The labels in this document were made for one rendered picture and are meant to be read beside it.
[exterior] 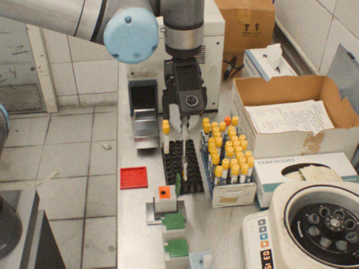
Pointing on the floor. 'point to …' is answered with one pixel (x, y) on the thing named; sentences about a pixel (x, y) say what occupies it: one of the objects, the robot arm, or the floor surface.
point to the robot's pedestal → (44, 246)
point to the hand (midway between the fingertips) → (184, 130)
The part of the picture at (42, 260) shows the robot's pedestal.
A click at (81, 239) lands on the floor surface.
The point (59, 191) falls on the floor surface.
